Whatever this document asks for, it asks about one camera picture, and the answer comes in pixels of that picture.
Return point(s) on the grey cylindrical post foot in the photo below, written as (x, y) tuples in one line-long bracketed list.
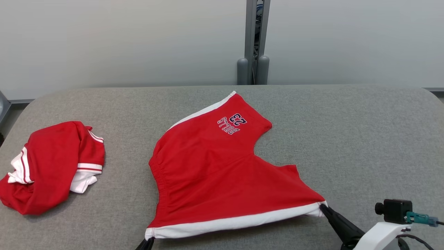
[(242, 73), (263, 71)]

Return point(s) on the red basketball jersey white trim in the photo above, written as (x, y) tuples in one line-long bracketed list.
[(52, 156)]

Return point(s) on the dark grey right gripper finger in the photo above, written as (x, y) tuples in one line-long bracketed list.
[(347, 227), (341, 239)]

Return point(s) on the teal right camera connector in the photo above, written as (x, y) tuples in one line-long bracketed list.
[(421, 218)]

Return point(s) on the grey cart leg with caster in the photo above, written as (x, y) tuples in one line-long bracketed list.
[(3, 107)]

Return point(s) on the grey metal partition post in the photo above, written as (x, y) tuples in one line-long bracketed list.
[(250, 27)]

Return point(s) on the grey partition base rail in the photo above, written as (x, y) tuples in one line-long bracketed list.
[(435, 89), (20, 101)]

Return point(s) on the red shorts with white stripe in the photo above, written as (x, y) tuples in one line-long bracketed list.
[(208, 173)]

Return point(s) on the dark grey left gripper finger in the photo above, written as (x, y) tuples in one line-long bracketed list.
[(142, 246), (150, 244)]

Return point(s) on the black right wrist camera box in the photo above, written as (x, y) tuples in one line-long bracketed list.
[(395, 211)]

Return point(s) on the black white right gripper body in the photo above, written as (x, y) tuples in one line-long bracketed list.
[(376, 236)]

